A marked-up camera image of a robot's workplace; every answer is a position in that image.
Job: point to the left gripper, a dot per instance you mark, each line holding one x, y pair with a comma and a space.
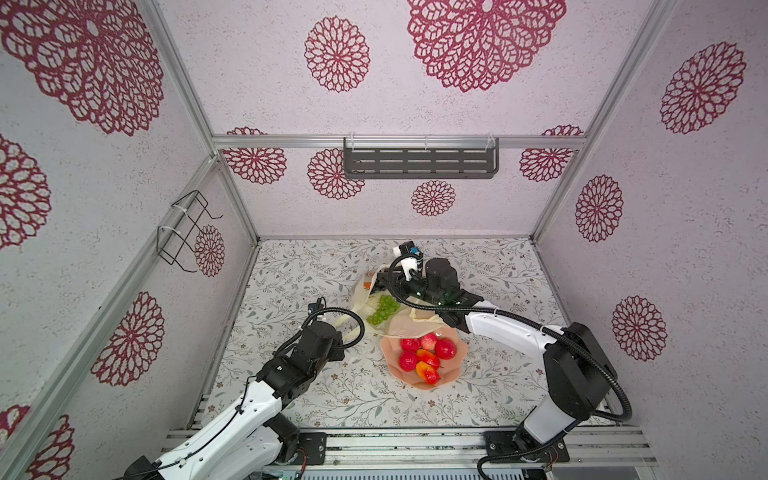
338, 352

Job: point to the black wire wall rack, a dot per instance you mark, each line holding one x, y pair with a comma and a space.
193, 243

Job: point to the grey wall shelf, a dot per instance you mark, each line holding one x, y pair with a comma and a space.
425, 163

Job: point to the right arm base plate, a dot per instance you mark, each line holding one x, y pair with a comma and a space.
519, 445

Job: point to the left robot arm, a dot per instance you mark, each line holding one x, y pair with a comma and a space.
252, 432

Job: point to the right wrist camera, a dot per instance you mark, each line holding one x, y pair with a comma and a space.
412, 265

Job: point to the red cherry fruit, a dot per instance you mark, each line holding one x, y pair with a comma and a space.
445, 348

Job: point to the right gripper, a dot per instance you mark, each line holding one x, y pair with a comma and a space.
391, 281

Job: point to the red yellow mango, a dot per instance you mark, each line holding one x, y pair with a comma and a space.
428, 358

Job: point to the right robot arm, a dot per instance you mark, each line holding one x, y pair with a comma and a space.
578, 374

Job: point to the green grape bunch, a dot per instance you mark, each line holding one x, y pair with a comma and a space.
386, 308

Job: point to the red strawberry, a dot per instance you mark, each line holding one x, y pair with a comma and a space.
427, 373

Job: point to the red yellow peach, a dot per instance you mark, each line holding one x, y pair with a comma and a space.
428, 342

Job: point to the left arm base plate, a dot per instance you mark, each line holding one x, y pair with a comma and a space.
297, 447

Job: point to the pink scalloped bowl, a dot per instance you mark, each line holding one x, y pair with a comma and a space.
449, 370

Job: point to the cream plastic fruit bag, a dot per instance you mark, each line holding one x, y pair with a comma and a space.
406, 323

